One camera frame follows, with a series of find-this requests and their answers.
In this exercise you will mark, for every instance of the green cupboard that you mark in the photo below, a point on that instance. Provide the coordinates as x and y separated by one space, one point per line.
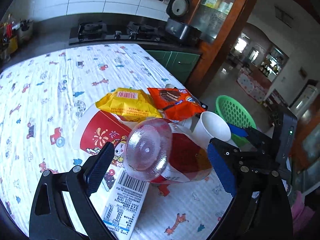
175 60

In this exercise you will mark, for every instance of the utensil holders on counter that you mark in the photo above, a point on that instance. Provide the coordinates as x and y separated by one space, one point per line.
26 30

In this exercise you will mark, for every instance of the yellow bag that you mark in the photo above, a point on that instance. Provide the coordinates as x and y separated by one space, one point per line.
12 45

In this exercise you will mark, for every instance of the red cartoon paper cup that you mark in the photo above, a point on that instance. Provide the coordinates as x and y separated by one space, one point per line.
100 130

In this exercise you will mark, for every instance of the black gas stove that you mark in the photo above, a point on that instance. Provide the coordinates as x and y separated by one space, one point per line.
100 33

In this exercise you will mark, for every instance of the white refrigerator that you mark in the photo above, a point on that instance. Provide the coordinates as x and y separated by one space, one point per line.
303 100

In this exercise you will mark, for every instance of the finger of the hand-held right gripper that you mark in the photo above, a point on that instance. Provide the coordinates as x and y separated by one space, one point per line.
250 158
237 130

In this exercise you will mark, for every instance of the yellow snack packet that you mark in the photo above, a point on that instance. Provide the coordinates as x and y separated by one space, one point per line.
127 105

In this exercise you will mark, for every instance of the wooden glass-door cabinet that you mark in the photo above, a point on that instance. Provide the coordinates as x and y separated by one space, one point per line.
212 17

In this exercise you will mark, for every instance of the clear plastic bottle red label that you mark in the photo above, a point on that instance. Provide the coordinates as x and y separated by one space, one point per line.
145 150

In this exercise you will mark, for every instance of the dark rice cooker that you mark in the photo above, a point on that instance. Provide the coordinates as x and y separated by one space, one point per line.
180 30

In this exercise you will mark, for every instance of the green plastic basket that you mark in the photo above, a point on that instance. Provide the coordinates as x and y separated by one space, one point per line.
232 110

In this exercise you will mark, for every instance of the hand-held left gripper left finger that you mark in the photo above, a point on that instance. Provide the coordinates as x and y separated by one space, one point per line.
98 172

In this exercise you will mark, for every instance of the white barcode carton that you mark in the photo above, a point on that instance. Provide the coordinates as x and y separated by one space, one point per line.
125 200

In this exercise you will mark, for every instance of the cartoon printed tablecloth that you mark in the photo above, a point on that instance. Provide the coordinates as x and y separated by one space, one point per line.
37 92

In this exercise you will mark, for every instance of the white polka-dot box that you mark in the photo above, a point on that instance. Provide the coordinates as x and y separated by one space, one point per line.
251 86

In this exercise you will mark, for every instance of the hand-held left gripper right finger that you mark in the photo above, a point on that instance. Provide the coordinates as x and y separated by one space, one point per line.
221 170

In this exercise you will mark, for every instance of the white paper cup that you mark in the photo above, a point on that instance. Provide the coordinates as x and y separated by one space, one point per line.
212 127

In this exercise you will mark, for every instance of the orange snack packet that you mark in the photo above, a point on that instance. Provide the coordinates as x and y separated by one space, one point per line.
175 105

